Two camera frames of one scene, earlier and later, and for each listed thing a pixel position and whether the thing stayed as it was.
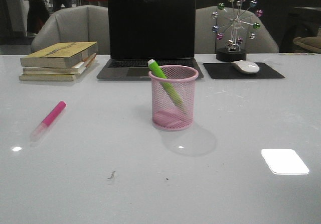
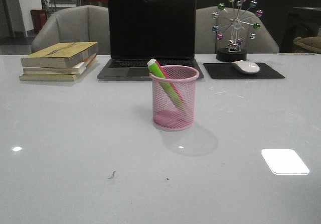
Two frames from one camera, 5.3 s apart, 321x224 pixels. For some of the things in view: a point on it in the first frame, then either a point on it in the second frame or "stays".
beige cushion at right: (313, 42) stays
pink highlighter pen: (48, 120) -> (170, 83)
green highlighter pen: (165, 81) stays
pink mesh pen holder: (173, 97) stays
